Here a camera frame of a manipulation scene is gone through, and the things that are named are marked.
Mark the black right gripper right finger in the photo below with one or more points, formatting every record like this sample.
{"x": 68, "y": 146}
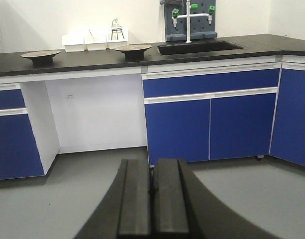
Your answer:
{"x": 170, "y": 218}

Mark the black lab sink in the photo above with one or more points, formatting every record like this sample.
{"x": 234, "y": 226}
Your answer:
{"x": 197, "y": 46}

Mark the blue lab cabinet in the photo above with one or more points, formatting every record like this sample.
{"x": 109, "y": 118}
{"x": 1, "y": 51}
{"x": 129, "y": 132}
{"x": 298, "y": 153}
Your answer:
{"x": 28, "y": 137}
{"x": 214, "y": 110}

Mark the black wire tripod stand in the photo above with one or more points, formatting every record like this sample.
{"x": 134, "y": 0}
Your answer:
{"x": 117, "y": 35}

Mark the beige circular plate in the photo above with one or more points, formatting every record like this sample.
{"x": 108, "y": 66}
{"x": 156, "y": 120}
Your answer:
{"x": 133, "y": 52}
{"x": 41, "y": 58}

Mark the glass alcohol lamp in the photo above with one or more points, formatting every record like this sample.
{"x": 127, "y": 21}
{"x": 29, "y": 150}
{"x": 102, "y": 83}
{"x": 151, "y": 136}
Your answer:
{"x": 115, "y": 26}

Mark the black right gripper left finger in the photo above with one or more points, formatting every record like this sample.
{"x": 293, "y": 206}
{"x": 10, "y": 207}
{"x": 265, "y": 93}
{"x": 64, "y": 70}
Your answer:
{"x": 134, "y": 220}

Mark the left white storage bin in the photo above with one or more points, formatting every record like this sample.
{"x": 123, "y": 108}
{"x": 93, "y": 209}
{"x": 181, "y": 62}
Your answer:
{"x": 73, "y": 42}

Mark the middle white storage bin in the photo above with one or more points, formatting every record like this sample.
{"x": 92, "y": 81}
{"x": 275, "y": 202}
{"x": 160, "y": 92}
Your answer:
{"x": 100, "y": 40}

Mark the blue lab cabinet right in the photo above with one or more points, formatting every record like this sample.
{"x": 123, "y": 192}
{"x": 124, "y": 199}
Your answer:
{"x": 214, "y": 110}

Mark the right white storage bin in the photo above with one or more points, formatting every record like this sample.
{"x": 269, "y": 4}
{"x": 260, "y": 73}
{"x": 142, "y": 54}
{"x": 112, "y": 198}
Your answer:
{"x": 112, "y": 44}

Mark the blue corner cabinet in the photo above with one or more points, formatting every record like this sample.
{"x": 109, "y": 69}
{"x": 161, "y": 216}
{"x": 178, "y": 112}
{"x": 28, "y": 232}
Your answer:
{"x": 288, "y": 138}

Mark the white storage bin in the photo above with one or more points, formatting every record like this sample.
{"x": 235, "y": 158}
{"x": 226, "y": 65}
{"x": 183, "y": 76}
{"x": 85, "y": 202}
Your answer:
{"x": 112, "y": 44}
{"x": 73, "y": 42}
{"x": 100, "y": 40}

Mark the white lab faucet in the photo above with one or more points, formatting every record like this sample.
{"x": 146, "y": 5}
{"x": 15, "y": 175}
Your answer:
{"x": 190, "y": 17}

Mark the blue-grey pegboard drying rack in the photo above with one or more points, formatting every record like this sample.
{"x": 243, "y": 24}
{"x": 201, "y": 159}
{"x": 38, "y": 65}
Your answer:
{"x": 189, "y": 27}

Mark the blue lab cabinet left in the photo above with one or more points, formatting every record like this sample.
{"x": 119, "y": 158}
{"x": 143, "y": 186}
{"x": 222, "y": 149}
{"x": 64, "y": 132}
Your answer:
{"x": 28, "y": 137}

